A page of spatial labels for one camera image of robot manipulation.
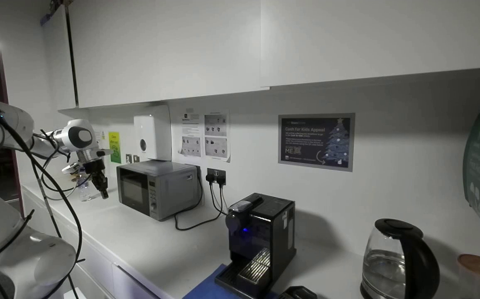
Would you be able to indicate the white paper towel dispenser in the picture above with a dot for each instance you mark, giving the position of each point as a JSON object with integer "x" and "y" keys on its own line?
{"x": 145, "y": 129}

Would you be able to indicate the silver microwave oven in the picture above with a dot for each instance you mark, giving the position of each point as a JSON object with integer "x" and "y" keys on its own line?
{"x": 179, "y": 188}

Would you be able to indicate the black coffee machine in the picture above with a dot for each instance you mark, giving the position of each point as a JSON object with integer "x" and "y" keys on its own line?
{"x": 265, "y": 232}

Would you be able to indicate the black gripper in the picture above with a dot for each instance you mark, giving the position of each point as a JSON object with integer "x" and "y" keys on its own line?
{"x": 97, "y": 169}

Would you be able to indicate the green yellow poster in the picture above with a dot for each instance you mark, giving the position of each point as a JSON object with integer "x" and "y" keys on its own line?
{"x": 116, "y": 146}

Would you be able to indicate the white base cabinet front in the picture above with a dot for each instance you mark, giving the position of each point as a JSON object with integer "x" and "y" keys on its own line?
{"x": 112, "y": 271}

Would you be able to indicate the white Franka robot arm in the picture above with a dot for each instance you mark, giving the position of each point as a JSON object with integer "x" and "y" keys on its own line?
{"x": 76, "y": 134}

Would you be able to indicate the framed dark poster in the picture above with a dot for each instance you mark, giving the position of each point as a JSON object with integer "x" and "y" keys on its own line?
{"x": 316, "y": 141}

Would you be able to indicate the white upper cabinet door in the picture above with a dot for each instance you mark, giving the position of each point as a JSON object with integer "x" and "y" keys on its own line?
{"x": 167, "y": 50}
{"x": 383, "y": 35}
{"x": 57, "y": 55}

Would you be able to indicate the wall socket with black plugs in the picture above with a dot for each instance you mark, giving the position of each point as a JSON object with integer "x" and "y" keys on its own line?
{"x": 217, "y": 176}

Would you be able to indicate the white instruction sheet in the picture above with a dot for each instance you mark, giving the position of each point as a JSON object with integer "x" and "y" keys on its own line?
{"x": 200, "y": 134}

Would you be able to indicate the silver wall switch plate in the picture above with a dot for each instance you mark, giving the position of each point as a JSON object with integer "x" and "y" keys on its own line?
{"x": 137, "y": 158}
{"x": 129, "y": 158}

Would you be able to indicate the blue mat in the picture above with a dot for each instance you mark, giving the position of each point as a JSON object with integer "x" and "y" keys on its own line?
{"x": 207, "y": 289}

